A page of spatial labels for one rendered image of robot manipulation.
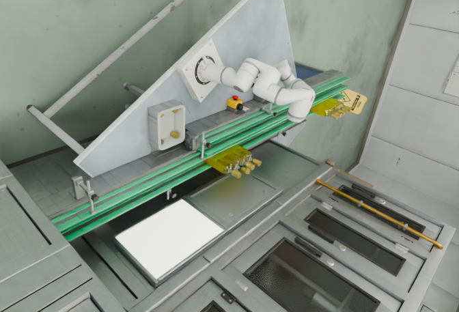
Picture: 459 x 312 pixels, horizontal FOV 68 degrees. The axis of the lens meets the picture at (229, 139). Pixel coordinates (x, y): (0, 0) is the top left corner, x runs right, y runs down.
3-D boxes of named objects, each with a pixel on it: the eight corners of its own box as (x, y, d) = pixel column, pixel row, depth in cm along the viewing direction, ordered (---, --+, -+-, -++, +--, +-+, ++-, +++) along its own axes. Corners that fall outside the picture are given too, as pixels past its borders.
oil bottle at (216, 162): (199, 160, 198) (226, 176, 186) (200, 151, 196) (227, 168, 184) (207, 156, 202) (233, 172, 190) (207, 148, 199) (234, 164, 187)
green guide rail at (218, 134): (198, 138, 189) (207, 144, 184) (198, 136, 188) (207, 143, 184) (341, 76, 304) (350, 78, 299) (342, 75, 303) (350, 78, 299)
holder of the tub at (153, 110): (149, 153, 184) (158, 159, 180) (147, 107, 170) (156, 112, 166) (174, 143, 196) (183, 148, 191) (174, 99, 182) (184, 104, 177)
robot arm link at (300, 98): (270, 110, 161) (298, 123, 156) (279, 84, 154) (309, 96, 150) (280, 103, 172) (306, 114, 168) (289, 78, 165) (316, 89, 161)
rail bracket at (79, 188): (68, 195, 153) (93, 221, 140) (62, 164, 144) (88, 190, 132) (78, 190, 156) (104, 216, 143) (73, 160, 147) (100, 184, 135)
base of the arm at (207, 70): (190, 65, 173) (212, 71, 164) (205, 49, 178) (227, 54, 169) (202, 86, 185) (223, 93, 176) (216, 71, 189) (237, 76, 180)
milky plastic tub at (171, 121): (149, 145, 181) (159, 151, 176) (147, 107, 170) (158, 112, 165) (175, 134, 193) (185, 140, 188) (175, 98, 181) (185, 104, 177)
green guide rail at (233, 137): (197, 149, 192) (207, 156, 188) (197, 148, 192) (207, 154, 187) (340, 84, 308) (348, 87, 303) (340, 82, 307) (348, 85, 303)
